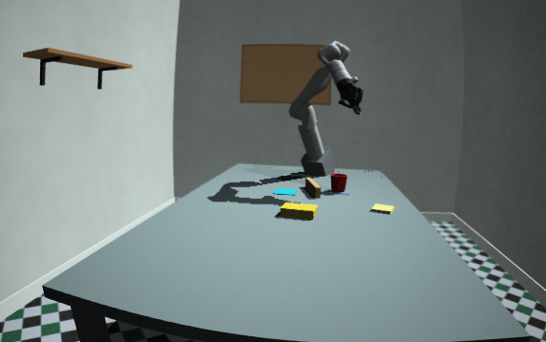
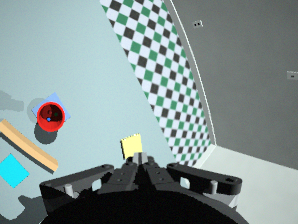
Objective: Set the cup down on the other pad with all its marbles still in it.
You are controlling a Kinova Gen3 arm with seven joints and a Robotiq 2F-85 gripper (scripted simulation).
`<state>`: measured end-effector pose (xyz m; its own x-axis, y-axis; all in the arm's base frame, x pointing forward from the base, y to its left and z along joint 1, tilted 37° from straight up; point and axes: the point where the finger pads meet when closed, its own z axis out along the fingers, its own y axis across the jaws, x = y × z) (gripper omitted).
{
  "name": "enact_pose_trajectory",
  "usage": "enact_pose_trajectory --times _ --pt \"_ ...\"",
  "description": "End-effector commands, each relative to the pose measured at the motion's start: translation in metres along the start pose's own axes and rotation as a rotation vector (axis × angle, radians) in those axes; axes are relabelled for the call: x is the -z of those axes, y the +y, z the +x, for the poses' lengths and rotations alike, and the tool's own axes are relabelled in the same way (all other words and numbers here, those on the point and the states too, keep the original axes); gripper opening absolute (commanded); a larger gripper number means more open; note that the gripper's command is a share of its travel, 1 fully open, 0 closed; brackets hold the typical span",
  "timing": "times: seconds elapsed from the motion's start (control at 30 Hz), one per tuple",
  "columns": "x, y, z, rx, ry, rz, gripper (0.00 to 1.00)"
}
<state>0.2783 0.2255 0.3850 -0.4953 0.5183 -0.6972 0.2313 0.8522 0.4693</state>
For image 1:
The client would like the red cup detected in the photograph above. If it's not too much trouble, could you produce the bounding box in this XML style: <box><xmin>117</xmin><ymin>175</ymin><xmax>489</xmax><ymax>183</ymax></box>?
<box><xmin>331</xmin><ymin>174</ymin><xmax>347</xmax><ymax>192</ymax></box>

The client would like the yellow sponge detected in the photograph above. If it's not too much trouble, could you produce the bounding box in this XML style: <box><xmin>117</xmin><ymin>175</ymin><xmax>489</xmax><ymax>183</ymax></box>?
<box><xmin>280</xmin><ymin>203</ymin><xmax>317</xmax><ymax>220</ymax></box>

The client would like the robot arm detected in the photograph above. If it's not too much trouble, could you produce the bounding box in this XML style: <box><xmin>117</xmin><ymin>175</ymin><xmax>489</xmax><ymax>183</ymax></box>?
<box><xmin>289</xmin><ymin>41</ymin><xmax>358</xmax><ymax>160</ymax></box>

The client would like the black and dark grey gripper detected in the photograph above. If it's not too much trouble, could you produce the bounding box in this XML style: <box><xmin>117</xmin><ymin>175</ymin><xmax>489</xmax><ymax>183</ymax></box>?
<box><xmin>336</xmin><ymin>78</ymin><xmax>364</xmax><ymax>115</ymax></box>

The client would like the pale yellow square pad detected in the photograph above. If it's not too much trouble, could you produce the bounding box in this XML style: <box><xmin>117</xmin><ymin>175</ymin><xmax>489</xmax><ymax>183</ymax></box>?
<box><xmin>371</xmin><ymin>203</ymin><xmax>394</xmax><ymax>214</ymax></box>

